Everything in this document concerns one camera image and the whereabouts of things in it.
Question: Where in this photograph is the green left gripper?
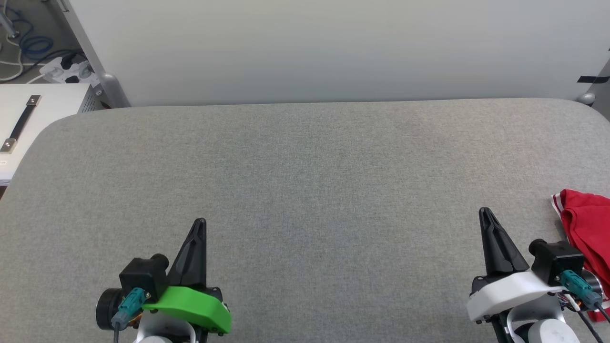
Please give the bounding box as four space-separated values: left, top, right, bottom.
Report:
142 218 233 334

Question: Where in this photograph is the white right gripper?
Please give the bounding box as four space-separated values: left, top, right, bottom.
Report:
467 207 566 323

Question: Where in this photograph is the red white basketball jersey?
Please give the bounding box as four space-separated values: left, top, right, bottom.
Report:
551 189 610 323

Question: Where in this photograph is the white metal cabinet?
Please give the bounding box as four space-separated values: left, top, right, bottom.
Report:
0 83 103 186

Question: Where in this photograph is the white power strip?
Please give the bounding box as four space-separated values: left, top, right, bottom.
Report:
40 56 102 87

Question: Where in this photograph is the white partition panel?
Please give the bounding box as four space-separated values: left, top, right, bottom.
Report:
67 0 610 106

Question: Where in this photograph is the black left camera cable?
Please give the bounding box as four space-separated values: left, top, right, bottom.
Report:
112 287 146 343

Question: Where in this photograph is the black camera cable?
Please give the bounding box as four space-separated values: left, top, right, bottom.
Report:
112 287 146 343
559 270 610 334

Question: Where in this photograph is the black right camera cable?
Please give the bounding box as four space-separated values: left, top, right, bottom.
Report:
559 270 610 334

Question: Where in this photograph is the grey partition frame post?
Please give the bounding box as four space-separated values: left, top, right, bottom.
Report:
576 45 610 120
55 0 132 109

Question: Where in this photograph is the black cabinet handle strap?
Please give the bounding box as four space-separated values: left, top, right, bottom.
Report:
0 95 42 154

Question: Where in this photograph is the white floor cable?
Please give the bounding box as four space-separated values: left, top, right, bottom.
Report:
0 40 46 84

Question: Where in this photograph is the blue coiled cable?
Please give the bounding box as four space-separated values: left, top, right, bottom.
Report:
9 6 55 61

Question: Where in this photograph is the grey metal desk frame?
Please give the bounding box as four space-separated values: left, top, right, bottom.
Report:
0 0 20 40

